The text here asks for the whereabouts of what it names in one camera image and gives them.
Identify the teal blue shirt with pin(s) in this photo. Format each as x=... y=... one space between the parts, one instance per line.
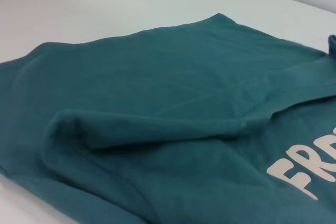
x=157 y=129

